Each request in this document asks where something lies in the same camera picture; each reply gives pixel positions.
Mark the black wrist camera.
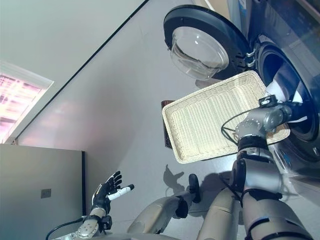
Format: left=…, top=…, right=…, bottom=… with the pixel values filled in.
left=100, top=215, right=113, bottom=230
left=258, top=94, right=279, bottom=108

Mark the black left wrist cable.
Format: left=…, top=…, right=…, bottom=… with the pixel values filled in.
left=45, top=215, right=87, bottom=240

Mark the round glass washer door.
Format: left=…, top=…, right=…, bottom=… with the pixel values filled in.
left=163, top=6, right=251, bottom=82

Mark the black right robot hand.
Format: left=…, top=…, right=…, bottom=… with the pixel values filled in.
left=282, top=91, right=309, bottom=124

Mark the white wicker basket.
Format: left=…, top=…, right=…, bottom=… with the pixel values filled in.
left=161, top=70, right=292, bottom=165

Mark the silver robot leg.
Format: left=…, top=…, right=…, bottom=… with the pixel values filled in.
left=197, top=186, right=245, bottom=240
left=127, top=173, right=202, bottom=236

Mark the blue white label sticker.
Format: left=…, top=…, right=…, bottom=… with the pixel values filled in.
left=274, top=146, right=294, bottom=174

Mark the grey cabinet dark edge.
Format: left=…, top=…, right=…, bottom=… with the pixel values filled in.
left=0, top=143, right=86, bottom=240

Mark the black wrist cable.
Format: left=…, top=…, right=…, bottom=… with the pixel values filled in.
left=45, top=215, right=87, bottom=240
left=220, top=109, right=252, bottom=208

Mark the silver left robot leg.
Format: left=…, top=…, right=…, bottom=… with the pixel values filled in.
left=127, top=173, right=202, bottom=236

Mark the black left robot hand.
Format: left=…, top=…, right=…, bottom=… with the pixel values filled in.
left=91, top=170, right=136, bottom=213

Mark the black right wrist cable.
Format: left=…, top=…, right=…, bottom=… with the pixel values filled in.
left=220, top=109, right=252, bottom=208

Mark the grey front-load washing machine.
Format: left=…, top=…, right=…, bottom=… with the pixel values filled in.
left=226, top=0, right=320, bottom=181

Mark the silver robot torso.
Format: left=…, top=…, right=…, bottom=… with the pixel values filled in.
left=99, top=232, right=201, bottom=240

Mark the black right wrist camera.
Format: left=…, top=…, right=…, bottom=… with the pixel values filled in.
left=258, top=94, right=279, bottom=108

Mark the dark brown wooden stool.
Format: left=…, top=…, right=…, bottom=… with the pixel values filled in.
left=161, top=99, right=174, bottom=150

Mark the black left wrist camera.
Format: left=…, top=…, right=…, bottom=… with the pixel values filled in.
left=100, top=215, right=113, bottom=230

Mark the silver right robot leg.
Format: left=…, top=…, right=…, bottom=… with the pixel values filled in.
left=197, top=186, right=245, bottom=240

